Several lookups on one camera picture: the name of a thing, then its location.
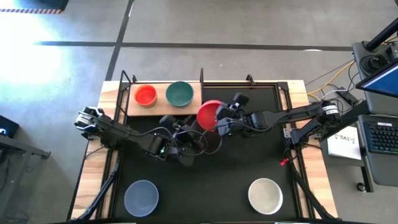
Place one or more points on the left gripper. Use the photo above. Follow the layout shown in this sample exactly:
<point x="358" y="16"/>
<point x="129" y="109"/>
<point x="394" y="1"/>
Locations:
<point x="183" y="135"/>

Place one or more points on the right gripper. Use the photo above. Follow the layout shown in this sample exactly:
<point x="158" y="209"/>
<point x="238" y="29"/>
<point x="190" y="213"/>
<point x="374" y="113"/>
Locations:
<point x="237" y="121"/>

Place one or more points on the large red bowl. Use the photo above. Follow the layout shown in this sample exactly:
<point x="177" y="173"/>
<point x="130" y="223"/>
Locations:
<point x="206" y="115"/>

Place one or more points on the large teal bowl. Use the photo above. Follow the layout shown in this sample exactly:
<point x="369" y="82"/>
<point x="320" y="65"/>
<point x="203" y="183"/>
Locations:
<point x="179" y="93"/>

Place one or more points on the small orange bowl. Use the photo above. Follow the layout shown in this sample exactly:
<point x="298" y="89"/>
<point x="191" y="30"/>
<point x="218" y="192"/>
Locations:
<point x="145" y="95"/>

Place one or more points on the large cream bowl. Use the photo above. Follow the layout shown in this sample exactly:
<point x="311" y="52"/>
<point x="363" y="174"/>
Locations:
<point x="265" y="196"/>

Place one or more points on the large blue-grey bowl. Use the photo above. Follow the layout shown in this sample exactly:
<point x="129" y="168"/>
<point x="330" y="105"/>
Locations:
<point x="141" y="198"/>

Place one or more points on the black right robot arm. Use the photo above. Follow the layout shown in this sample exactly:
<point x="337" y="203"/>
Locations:
<point x="286" y="115"/>

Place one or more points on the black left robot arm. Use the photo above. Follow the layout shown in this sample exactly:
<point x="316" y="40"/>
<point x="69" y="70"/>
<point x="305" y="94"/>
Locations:
<point x="118" y="132"/>

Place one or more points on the silver mounting plate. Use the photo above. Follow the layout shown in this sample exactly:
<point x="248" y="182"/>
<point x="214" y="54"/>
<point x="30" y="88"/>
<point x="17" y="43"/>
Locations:
<point x="287" y="132"/>

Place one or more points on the white paper sheet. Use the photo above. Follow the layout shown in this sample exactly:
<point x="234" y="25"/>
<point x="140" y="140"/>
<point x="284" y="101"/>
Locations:
<point x="343" y="144"/>

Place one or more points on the black power strip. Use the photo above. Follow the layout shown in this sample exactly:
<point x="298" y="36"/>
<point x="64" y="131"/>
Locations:
<point x="346" y="97"/>

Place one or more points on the black caster wheel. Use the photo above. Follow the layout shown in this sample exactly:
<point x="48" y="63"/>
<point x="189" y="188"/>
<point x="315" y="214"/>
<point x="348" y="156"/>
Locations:
<point x="361" y="187"/>

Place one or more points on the black round device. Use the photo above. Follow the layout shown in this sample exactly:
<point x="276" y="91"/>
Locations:
<point x="374" y="63"/>

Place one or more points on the black keyboard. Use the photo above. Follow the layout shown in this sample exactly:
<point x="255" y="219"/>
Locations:
<point x="384" y="138"/>

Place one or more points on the monitor with blue screen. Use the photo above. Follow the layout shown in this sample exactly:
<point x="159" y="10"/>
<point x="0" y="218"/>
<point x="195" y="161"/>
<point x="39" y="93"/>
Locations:
<point x="384" y="82"/>

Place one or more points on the laptop computer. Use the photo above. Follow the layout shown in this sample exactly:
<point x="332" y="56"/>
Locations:
<point x="382" y="168"/>

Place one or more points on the grey desk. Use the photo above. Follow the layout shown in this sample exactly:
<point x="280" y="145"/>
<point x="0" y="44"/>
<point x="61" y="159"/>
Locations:
<point x="21" y="147"/>

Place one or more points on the black stand pole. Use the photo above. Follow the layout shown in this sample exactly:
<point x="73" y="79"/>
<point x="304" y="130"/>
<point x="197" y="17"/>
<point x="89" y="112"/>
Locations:
<point x="382" y="35"/>

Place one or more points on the black device with blue light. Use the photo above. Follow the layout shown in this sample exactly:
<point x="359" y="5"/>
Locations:
<point x="7" y="126"/>

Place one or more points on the black mat with striped edge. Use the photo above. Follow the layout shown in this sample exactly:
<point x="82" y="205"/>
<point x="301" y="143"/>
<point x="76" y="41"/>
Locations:
<point x="46" y="3"/>

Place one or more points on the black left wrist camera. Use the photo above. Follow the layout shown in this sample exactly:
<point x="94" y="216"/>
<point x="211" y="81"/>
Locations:
<point x="168" y="120"/>

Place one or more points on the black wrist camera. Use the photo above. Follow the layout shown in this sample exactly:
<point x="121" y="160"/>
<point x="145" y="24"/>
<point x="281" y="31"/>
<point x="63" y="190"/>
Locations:
<point x="168" y="120"/>
<point x="241" y="99"/>

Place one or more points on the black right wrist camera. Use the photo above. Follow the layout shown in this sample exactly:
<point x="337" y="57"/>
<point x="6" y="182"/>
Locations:
<point x="241" y="99"/>

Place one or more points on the wooden shelf with black frame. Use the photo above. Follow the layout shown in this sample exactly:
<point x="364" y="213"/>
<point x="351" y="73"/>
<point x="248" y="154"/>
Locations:
<point x="160" y="109"/>

